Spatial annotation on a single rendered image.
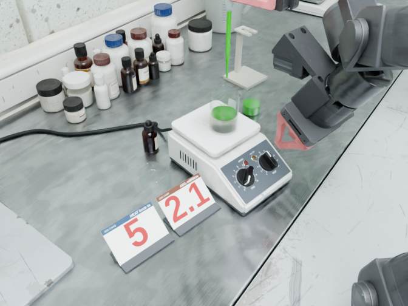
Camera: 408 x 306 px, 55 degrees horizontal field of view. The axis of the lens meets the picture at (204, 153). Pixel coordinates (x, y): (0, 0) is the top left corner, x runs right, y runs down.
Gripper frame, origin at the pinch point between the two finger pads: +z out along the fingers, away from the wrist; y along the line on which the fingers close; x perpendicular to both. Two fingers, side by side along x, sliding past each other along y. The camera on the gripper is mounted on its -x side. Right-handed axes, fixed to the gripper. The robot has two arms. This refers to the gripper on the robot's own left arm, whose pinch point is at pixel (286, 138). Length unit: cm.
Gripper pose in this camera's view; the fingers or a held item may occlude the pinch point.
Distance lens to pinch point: 63.6
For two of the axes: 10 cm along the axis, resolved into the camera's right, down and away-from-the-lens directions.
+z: -3.4, 4.0, 8.5
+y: -7.5, 4.3, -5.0
